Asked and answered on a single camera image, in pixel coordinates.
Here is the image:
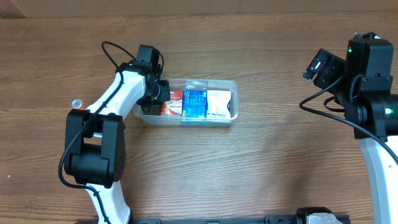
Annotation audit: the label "clear plastic container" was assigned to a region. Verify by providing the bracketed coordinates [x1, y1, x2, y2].
[132, 78, 239, 126]

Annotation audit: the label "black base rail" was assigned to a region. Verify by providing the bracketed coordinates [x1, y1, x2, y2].
[131, 207, 351, 224]

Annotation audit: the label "red medicine box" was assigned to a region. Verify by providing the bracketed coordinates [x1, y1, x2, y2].
[160, 90, 183, 116]

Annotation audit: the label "orange tube white caps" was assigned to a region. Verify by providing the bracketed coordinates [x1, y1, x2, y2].
[72, 99, 86, 110]

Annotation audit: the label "blue medicine box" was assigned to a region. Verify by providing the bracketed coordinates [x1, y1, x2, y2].
[182, 90, 207, 118]

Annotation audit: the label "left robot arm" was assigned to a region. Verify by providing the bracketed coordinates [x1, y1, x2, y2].
[58, 45, 170, 223]

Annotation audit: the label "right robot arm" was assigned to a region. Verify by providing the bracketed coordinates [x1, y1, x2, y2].
[299, 32, 397, 223]

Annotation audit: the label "white medicine box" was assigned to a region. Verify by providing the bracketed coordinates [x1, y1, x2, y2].
[206, 90, 231, 119]

